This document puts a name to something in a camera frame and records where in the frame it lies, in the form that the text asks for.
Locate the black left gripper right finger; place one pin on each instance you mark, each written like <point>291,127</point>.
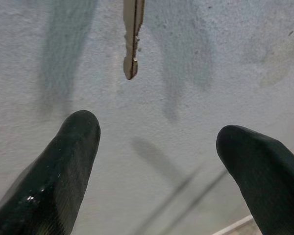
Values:
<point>267,176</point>

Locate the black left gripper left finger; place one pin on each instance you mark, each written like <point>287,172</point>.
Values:
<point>56,176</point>

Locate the white baseboard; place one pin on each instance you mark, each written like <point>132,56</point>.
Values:
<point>235,226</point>

